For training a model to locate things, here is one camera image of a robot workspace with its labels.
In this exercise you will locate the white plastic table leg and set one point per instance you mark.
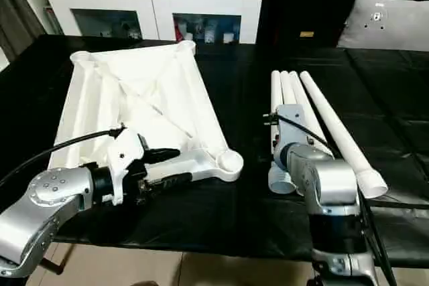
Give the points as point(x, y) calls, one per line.
point(338, 132)
point(275, 91)
point(316, 125)
point(286, 88)

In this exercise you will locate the white plastic table top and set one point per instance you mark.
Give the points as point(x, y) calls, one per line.
point(134, 98)

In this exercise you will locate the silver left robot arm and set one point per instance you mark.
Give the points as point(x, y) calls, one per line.
point(43, 199)

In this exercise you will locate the brown rounded robot part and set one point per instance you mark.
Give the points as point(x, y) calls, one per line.
point(145, 283)

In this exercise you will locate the black cabinet with yellow label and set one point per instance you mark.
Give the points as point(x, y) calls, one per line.
point(295, 1)

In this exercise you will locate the white sideboard with glass doors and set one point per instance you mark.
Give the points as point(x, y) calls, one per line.
point(151, 8)

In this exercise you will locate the light grey cushion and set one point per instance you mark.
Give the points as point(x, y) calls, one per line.
point(385, 21)

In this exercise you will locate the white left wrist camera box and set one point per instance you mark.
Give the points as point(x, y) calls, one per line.
point(125, 152)

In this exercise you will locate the black metal frame bar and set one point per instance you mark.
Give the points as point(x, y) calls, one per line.
point(53, 261)

